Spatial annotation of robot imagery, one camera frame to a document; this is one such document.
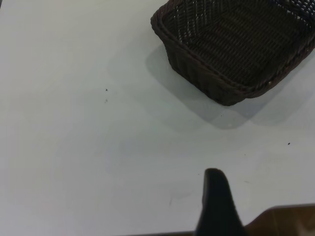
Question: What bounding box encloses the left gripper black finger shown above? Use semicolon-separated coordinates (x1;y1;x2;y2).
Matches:
194;168;249;236

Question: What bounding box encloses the dark brown woven wicker basket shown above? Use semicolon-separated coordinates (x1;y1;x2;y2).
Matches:
150;0;315;107

